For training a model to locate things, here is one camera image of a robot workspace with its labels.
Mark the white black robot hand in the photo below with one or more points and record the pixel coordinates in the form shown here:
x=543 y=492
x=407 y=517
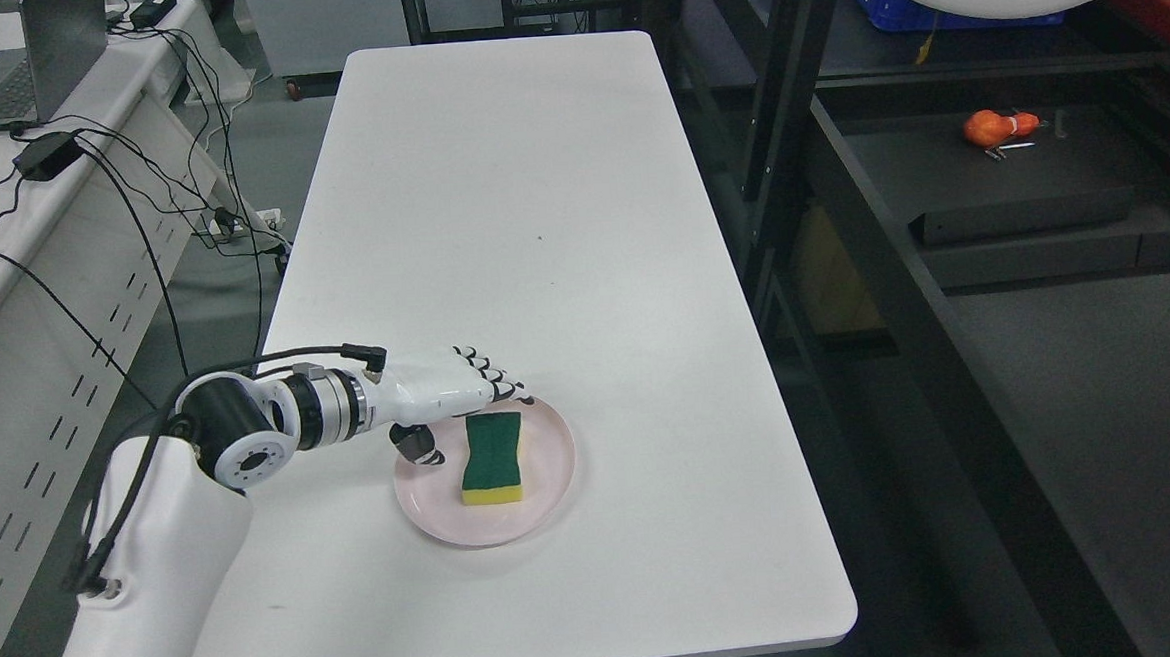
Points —
x=417 y=389

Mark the green yellow sponge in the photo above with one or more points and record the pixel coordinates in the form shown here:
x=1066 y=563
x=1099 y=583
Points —
x=492 y=473

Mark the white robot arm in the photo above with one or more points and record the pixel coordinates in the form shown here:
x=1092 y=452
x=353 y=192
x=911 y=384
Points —
x=171 y=513

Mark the black metal shelf rack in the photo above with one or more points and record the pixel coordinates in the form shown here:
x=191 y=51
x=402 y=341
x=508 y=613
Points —
x=977 y=341

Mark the pink plate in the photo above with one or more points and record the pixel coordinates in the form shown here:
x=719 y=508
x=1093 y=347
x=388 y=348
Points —
x=431 y=495

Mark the white table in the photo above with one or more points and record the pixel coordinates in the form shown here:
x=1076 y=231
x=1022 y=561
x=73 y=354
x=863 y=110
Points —
x=537 y=199

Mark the white side desk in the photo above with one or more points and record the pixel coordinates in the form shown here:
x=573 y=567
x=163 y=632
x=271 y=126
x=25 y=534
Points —
x=82 y=257

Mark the black power adapter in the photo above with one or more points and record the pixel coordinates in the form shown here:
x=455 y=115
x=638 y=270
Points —
x=47 y=156

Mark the grey laptop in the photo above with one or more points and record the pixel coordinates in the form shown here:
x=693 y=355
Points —
x=63 y=41

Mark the orange handled tool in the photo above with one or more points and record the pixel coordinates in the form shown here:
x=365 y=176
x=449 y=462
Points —
x=988 y=129

